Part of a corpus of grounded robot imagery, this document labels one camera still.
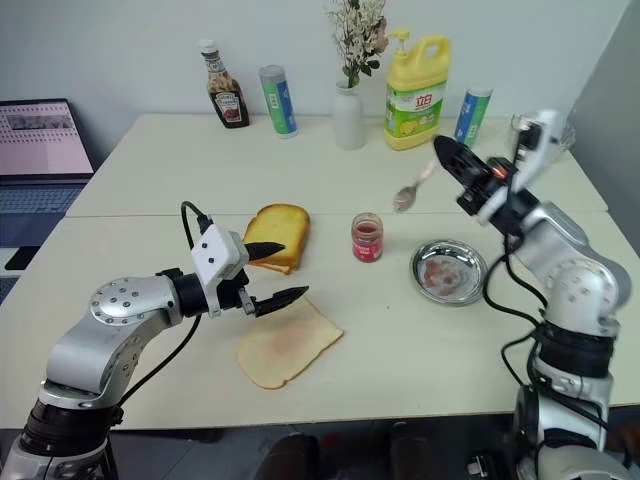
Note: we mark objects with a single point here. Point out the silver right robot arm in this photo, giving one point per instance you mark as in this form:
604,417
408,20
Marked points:
570,280

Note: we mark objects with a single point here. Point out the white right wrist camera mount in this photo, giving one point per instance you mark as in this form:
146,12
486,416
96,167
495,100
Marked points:
542,140

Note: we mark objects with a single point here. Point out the white vase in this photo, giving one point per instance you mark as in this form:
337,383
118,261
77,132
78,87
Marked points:
349,117

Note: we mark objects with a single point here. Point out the thin pale bread slice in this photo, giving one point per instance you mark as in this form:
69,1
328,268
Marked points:
285,347

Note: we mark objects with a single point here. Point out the dried flower bouquet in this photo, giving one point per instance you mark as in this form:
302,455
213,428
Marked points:
357,35

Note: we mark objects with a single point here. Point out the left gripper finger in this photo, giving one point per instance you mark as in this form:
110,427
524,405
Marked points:
280,300
265,248

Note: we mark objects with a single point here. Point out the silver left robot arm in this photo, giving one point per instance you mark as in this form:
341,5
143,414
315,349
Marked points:
95,345

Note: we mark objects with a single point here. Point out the yellow detergent pump bottle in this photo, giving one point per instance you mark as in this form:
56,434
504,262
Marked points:
415,100

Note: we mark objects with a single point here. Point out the small red jam jar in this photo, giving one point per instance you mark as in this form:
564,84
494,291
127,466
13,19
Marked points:
367,237

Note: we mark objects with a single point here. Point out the thick toasted bread slice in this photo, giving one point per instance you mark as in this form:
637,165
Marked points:
280,232

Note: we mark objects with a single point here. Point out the black phone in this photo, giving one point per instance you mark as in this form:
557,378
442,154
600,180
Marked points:
16,259

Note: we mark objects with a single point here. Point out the ketchup bottle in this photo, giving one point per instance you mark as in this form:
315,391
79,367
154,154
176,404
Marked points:
227,95

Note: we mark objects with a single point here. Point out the metal spoon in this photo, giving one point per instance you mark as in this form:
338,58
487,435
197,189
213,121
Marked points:
406,196

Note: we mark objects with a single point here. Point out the round metal plate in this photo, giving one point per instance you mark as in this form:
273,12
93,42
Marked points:
448,270

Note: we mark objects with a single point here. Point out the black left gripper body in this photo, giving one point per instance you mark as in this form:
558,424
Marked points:
235,292

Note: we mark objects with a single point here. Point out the green blue cylinder roll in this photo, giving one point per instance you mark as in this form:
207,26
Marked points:
472,117
280,102

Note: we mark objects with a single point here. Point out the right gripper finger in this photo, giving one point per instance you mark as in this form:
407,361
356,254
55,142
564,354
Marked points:
465,152
462,175

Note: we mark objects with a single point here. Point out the open laptop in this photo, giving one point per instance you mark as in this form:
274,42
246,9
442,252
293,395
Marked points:
40,150

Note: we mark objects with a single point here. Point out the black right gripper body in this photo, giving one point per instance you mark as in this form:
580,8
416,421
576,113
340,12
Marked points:
492,182

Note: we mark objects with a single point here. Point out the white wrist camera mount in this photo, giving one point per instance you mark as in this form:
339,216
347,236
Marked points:
216,256
542,140

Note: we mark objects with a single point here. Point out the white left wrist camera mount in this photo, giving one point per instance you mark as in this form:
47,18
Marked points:
216,256

